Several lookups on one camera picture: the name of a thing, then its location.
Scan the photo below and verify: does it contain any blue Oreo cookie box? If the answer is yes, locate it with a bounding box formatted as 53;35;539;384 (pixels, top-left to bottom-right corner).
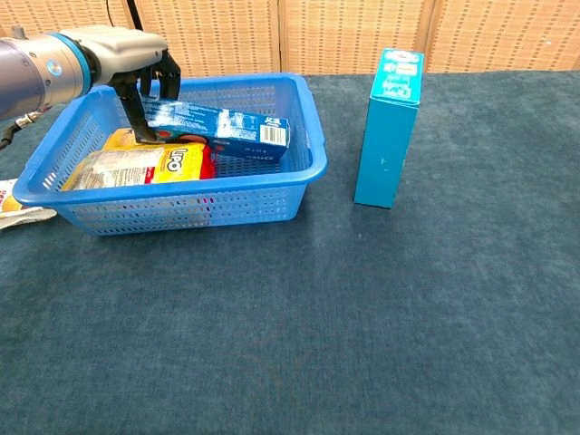
140;95;292;162

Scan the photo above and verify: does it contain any teal table cloth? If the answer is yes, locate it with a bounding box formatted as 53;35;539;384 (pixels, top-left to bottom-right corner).
0;70;580;435

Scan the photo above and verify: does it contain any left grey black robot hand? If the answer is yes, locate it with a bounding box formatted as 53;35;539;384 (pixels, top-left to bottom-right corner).
88;24;183;147

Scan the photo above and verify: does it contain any blue plastic perforated basket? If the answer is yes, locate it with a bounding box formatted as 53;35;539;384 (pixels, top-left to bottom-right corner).
12;72;328;237

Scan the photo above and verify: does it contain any small yellow snack bag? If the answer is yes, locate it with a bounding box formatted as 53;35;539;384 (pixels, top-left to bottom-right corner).
101;127;156;151

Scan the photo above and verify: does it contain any woven bamboo screen panel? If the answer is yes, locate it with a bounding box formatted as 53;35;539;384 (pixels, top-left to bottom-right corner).
0;0;149;40
276;0;437;76
134;0;281;79
424;0;580;73

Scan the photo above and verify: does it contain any tall light blue carton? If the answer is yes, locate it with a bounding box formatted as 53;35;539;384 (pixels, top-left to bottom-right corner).
353;48;425;210

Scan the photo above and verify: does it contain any yellow red Lipo bag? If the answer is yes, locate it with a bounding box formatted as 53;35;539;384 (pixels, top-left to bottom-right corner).
61;140;218;192

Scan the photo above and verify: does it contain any arm wire with connector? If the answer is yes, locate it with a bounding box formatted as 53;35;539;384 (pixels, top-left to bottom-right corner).
0;106;52;152

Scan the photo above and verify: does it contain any white snack pouch red print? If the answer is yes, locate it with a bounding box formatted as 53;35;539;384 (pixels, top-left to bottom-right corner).
0;177;58;231

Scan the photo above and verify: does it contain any black pole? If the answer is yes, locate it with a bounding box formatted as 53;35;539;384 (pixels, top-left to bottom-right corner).
125;0;145;33

